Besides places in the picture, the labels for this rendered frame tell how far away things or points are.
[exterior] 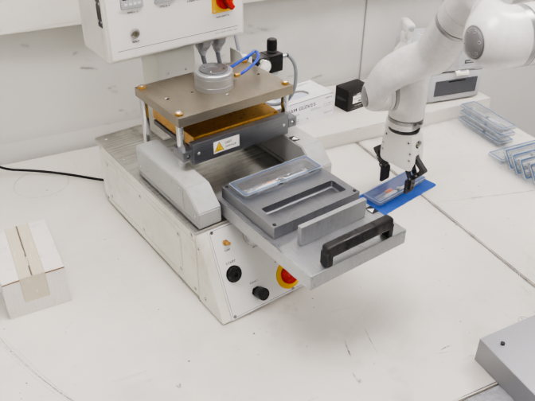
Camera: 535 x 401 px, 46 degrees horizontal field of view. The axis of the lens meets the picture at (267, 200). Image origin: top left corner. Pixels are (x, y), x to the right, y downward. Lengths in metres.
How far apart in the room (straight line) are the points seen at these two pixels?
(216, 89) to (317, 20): 0.82
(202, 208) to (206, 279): 0.14
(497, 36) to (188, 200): 0.60
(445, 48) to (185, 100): 0.52
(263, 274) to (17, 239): 0.51
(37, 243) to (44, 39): 0.61
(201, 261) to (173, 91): 0.34
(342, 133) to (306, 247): 0.79
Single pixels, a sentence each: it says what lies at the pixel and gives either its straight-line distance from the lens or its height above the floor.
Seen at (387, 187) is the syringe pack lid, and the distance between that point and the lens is 1.62.
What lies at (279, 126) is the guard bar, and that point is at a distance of 1.31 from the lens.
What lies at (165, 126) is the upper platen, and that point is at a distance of 1.31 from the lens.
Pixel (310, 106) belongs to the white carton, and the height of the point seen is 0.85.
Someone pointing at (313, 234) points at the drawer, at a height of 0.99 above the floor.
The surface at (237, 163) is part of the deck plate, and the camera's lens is 1.38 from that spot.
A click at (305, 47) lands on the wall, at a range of 2.03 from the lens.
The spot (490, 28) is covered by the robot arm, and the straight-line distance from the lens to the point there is 1.05.
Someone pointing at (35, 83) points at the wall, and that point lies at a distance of 1.80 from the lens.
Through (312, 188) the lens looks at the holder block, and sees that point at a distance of 1.18.
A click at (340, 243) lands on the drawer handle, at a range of 1.02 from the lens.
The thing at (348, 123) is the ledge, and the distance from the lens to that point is 1.87.
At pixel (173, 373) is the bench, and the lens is 1.17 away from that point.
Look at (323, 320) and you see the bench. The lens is 1.26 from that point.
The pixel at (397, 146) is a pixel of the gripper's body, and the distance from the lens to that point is 1.55.
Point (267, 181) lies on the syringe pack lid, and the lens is 1.18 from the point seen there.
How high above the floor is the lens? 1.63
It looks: 34 degrees down
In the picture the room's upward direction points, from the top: straight up
